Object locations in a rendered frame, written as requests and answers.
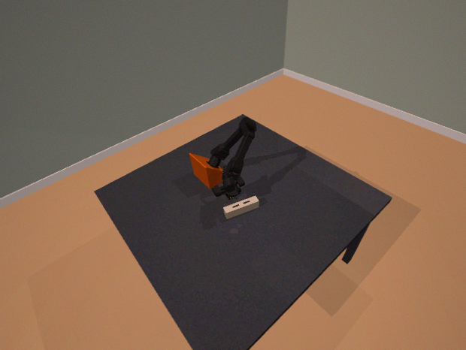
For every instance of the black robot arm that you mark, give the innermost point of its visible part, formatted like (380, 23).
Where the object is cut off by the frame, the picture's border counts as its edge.
(247, 128)

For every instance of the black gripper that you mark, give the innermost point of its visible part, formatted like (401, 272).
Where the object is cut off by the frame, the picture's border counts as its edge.
(220, 190)

